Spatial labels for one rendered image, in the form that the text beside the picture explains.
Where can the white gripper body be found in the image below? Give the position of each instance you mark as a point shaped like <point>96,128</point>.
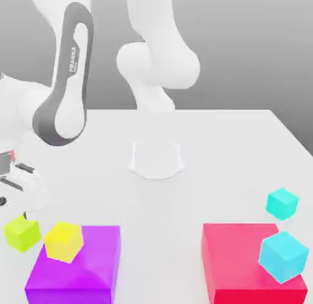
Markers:
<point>35,198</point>

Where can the large red box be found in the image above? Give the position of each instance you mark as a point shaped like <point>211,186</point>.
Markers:
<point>232,255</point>

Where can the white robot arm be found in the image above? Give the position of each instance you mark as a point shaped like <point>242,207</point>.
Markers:
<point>73,64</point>

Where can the small yellow cube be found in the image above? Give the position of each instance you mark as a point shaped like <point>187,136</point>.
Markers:
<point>63,242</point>

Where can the small turquoise cube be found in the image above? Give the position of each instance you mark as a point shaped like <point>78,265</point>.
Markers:
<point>281,203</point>

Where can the large purple box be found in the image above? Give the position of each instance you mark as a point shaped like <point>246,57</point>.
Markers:
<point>80,277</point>

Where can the small lime green cube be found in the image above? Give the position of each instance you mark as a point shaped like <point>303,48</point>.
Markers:
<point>22,234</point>

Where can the small sky blue cube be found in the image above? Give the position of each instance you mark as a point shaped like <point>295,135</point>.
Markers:
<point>283,256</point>

